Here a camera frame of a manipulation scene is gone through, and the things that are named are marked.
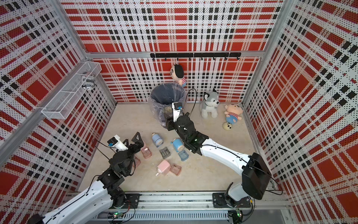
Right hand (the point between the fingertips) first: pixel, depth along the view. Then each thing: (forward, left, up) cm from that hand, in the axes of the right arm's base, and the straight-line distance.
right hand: (171, 112), depth 74 cm
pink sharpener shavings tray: (-21, -1, -30) cm, 37 cm away
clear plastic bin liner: (+23, +10, -10) cm, 27 cm away
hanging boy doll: (+31, -2, +3) cm, 31 cm away
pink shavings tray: (-10, +19, -30) cm, 37 cm away
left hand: (-8, +20, -11) cm, 24 cm away
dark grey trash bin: (+22, +10, -10) cm, 26 cm away
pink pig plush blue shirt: (+20, -43, -25) cm, 54 cm away
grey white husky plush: (+25, -26, -21) cm, 41 cm away
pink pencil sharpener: (-21, +5, -25) cm, 33 cm away
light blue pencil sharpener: (-4, +11, -22) cm, 25 cm away
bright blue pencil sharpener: (-6, -2, -25) cm, 26 cm away
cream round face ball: (+10, -38, -28) cm, 48 cm away
